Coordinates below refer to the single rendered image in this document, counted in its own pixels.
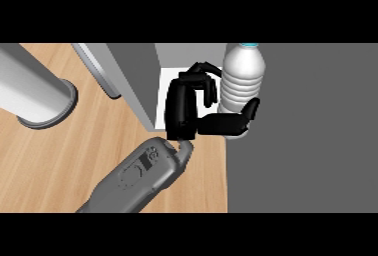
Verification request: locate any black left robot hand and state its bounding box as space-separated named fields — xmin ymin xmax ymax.
xmin=164 ymin=61 xmax=262 ymax=141

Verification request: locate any clear plastic water bottle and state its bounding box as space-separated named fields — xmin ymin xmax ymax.
xmin=218 ymin=43 xmax=268 ymax=141

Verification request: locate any grey cabinet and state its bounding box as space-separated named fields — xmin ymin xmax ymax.
xmin=107 ymin=43 xmax=229 ymax=133

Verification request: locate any pale grey cabinet door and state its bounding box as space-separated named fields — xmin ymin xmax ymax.
xmin=71 ymin=43 xmax=123 ymax=100

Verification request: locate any large dark grey door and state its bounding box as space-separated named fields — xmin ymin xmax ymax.
xmin=225 ymin=43 xmax=378 ymax=214

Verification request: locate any white cylinder with grey base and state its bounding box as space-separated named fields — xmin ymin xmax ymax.
xmin=0 ymin=43 xmax=80 ymax=131

